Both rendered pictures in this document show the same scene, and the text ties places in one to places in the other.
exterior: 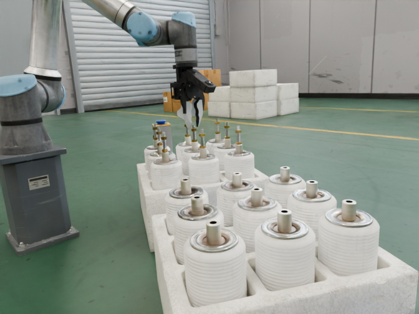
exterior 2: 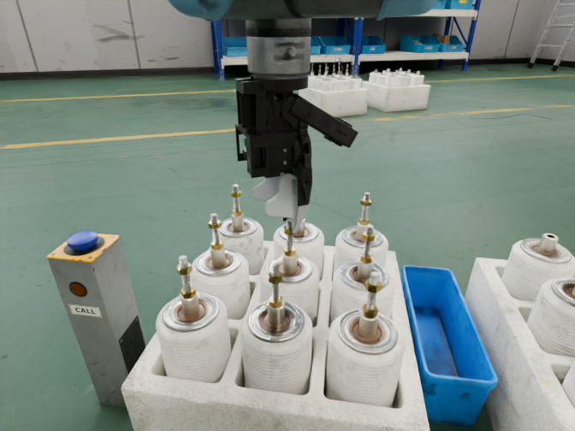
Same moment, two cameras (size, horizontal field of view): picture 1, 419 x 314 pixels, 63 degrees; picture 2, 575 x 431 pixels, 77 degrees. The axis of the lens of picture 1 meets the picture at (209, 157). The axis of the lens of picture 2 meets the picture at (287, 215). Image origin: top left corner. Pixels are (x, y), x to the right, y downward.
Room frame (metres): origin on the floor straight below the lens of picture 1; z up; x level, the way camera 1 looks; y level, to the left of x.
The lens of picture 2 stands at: (0.96, 0.49, 0.60)
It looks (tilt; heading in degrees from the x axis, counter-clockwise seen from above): 28 degrees down; 293
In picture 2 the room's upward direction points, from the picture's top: straight up
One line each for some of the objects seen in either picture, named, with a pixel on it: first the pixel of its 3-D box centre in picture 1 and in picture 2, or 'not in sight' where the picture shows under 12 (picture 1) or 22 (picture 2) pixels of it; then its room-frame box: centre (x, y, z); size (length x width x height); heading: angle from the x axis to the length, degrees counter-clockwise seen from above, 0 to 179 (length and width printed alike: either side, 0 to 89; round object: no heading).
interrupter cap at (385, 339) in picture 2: (166, 161); (367, 331); (1.01, 0.13, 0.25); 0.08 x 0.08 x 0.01
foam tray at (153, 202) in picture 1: (197, 194); (289, 341); (1.15, 0.05, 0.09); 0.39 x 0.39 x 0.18; 14
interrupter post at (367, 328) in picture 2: (165, 157); (368, 323); (1.01, 0.13, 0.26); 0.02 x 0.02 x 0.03
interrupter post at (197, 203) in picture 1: (197, 205); not in sight; (0.59, 0.03, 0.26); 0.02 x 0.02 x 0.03
